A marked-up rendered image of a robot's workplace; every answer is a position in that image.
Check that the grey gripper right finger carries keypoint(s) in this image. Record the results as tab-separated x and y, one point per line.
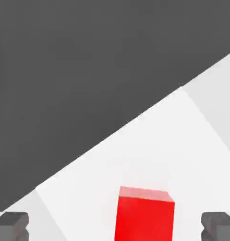
219	227

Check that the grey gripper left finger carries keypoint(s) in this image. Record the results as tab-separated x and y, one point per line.
10	226

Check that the small red cube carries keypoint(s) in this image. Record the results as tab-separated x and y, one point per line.
144	218

